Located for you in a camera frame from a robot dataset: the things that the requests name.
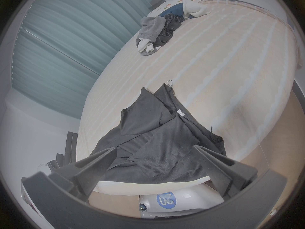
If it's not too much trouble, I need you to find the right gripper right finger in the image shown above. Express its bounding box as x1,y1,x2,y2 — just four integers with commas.
192,145,258,197

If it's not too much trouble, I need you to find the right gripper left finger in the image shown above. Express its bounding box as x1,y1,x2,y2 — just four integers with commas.
50,147,118,197

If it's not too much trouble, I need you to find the black T-shirt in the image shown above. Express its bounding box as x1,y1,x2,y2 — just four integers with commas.
89,80,227,184

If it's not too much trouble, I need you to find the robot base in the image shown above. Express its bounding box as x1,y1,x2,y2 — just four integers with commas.
138,182,225,220

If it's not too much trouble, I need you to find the pile of clothes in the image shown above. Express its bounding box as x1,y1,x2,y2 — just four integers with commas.
136,0,211,57

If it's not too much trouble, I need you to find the black chest of drawers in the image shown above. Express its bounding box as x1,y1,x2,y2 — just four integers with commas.
48,131,78,172

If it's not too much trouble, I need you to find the bed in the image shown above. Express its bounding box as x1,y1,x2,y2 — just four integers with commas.
76,0,302,196

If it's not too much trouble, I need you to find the blue-green curtain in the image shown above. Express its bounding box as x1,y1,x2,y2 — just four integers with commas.
21,0,155,75
11,28,100,121

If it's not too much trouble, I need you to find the white printed pillow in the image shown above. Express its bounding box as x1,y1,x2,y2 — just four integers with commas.
146,0,203,17

